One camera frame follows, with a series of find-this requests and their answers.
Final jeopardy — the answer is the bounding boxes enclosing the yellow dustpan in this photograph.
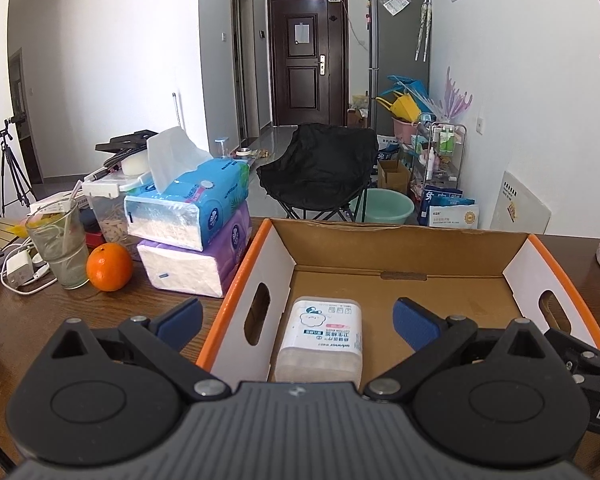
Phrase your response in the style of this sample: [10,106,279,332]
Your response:
[377,93,424,121]

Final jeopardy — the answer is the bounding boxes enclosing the black folded stand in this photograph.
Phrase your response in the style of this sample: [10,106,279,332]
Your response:
[95,130,159,155]

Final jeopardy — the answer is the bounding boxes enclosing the clear plastic snack container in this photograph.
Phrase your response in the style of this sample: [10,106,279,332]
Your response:
[82,172,154,247]

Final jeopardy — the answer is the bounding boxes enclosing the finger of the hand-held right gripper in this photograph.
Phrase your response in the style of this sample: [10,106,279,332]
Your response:
[545,327,600,362]

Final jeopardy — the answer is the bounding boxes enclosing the white leaning board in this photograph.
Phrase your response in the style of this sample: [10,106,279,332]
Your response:
[489,170,552,235]

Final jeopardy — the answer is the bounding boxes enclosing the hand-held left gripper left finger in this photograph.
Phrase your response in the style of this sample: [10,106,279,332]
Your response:
[50,297,232,404]

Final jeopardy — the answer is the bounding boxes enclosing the purple tissue pack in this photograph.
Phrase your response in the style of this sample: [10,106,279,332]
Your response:
[137,200,254,298]

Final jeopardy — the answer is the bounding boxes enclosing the blue tissue pack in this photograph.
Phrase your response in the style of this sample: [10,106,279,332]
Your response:
[124,127,251,252]

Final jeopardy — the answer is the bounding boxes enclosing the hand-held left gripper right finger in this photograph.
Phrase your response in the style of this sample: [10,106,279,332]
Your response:
[362,297,550,402]

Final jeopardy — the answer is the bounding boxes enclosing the white cable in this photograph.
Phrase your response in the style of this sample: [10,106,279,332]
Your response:
[0,237,58,295]

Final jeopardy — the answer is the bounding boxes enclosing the blue and white bag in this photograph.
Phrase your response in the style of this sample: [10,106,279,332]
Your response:
[417,187,480,230]

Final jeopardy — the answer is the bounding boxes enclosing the pink bucket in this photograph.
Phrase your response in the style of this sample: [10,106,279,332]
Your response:
[392,117,421,145]

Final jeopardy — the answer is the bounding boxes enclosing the orange fruit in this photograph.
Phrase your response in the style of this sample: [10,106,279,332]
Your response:
[86,242,134,292]

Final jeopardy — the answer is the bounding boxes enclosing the white power adapter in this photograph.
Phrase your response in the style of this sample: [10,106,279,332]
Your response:
[0,250,37,289]

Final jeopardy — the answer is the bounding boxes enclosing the metal wire rack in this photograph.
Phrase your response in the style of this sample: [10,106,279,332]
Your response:
[412,115,467,197]

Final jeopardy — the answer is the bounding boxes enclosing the dark brown door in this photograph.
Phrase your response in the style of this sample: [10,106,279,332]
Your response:
[267,0,350,127]

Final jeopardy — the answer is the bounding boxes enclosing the green plastic basin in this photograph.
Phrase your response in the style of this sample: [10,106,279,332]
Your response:
[350,188,415,226]

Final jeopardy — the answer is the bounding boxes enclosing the white cotton swab box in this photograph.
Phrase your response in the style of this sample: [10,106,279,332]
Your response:
[274,296,365,387]

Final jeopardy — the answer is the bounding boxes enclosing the small brown cardboard box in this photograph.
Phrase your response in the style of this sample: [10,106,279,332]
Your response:
[377,159,412,195]

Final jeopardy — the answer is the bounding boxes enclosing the white hanging umbrella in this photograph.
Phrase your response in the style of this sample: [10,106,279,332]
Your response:
[414,0,434,64]

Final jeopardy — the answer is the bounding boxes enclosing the blue plastic hangers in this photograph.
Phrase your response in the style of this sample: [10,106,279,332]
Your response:
[386,74,427,97]

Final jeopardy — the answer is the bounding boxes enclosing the orange-rimmed cardboard box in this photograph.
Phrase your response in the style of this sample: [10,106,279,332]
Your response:
[196,217,600,385]

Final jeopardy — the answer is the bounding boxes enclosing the glass with drink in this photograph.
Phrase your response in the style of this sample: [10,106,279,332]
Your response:
[25,198,90,290]

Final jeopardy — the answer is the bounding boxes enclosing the purple plastic hangers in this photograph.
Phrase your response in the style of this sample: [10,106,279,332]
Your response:
[444,65,474,119]

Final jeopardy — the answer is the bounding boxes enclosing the black camera tripod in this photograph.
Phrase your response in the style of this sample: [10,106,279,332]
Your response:
[0,115,35,217]

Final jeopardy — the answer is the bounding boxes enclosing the black folding chair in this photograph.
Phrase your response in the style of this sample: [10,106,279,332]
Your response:
[256,123,380,222]

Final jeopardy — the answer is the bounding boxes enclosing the grey refrigerator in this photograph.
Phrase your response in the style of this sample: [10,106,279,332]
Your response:
[368,0,431,137]

